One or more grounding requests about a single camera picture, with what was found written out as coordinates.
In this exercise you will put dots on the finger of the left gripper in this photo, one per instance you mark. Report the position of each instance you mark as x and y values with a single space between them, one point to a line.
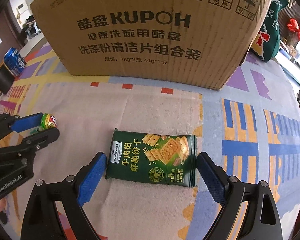
14 123
30 144

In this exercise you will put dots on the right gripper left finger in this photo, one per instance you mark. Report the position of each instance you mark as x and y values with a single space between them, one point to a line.
41 219

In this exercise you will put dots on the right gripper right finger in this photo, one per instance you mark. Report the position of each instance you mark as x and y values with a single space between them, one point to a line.
261 219

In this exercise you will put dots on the green lollipop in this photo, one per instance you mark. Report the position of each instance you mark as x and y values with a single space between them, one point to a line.
47 121

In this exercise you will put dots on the dark green cracker packet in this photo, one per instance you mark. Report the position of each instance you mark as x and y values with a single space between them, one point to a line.
153 158

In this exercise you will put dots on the black mug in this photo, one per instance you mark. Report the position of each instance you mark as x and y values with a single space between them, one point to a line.
6 80

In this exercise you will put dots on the blue soda can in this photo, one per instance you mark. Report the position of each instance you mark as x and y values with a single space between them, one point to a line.
14 61

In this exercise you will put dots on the white shelf cart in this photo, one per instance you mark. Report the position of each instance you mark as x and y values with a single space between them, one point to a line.
30 29

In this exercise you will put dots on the brown cardboard box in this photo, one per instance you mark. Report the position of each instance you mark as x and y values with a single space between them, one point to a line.
195 42

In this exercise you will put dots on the red ribbon bow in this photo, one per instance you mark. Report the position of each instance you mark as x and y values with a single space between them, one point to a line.
294 27

